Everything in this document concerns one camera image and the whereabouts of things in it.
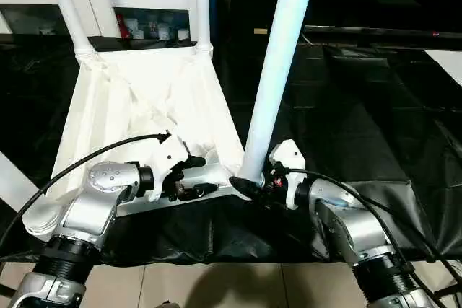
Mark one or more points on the black floor rod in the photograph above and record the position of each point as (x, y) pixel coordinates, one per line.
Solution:
(445, 290)

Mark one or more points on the white plastic table top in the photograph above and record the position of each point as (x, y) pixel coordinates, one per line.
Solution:
(108, 106)

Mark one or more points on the flat white board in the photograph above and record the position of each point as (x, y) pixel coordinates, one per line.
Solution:
(451, 66)

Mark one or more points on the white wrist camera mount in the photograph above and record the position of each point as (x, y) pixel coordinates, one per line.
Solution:
(288, 153)
(169, 153)

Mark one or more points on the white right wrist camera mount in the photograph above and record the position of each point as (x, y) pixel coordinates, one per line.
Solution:
(288, 153)

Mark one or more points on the grey robot torso front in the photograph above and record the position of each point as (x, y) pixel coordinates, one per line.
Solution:
(166, 304)

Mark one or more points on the white plastic table leg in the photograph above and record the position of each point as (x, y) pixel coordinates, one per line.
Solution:
(274, 70)
(203, 8)
(68, 8)
(14, 181)

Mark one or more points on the small yellow label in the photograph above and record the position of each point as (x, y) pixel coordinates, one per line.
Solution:
(260, 31)

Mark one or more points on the small red box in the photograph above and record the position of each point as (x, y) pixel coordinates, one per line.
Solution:
(123, 26)

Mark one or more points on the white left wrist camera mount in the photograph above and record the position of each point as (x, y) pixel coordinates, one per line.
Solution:
(169, 153)

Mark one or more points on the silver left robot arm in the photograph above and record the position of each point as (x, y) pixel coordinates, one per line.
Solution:
(94, 210)

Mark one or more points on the black glossy mat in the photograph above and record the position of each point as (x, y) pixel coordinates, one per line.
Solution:
(361, 124)

